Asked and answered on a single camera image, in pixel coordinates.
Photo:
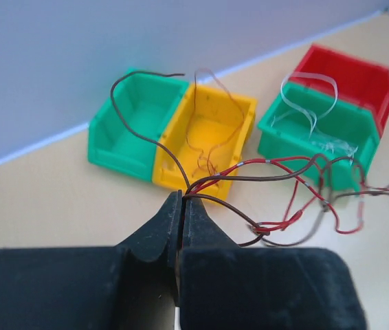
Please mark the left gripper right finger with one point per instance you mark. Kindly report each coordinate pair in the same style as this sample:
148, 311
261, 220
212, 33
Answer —
225, 286

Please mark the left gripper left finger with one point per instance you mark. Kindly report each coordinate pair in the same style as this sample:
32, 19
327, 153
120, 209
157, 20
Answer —
131, 285

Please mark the yellow bin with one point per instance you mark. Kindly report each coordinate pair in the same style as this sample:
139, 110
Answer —
205, 136

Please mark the near green bin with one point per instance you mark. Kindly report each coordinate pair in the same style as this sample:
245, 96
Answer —
302, 122

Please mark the red bin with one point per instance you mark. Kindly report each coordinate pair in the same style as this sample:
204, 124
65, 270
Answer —
359, 81

